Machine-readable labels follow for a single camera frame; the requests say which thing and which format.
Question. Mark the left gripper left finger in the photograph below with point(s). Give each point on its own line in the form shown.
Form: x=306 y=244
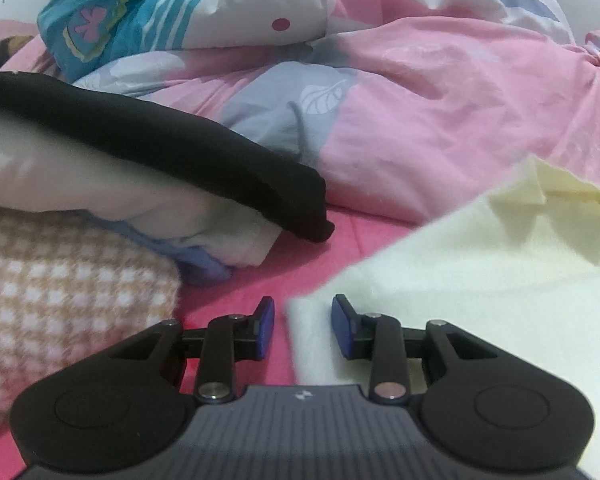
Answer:
x=127 y=403

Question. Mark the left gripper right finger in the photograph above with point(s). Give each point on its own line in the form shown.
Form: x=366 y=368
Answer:
x=474 y=401

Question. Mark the cream white fleece sweater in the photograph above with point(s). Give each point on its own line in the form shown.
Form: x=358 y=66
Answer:
x=518 y=267

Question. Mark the stack of folded clothes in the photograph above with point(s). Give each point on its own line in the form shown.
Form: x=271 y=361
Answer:
x=88 y=245

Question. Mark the pink floral bed blanket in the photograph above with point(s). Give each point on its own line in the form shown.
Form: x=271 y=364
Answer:
x=292 y=268

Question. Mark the black folded garment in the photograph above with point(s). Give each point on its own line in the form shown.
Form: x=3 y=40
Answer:
x=186 y=147

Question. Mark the pink patterned duvet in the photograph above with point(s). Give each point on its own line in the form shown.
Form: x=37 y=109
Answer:
x=407 y=108

